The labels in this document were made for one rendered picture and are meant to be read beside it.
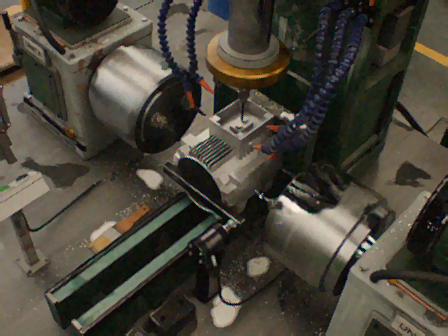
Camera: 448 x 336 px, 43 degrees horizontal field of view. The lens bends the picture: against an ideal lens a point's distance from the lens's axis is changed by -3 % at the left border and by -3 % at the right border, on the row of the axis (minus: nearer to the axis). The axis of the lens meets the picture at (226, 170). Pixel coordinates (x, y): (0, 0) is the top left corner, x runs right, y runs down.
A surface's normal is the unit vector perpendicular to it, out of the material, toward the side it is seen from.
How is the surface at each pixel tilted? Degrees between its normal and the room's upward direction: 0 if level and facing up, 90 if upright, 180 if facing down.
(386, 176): 0
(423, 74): 0
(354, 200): 2
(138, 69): 13
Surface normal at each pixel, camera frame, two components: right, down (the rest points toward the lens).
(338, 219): -0.24, -0.40
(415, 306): 0.04, -0.68
